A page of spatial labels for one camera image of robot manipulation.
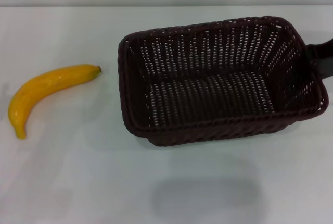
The dark brown woven basket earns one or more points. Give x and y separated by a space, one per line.
208 130

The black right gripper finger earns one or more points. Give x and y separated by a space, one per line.
323 60

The yellow banana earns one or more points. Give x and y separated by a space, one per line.
39 83

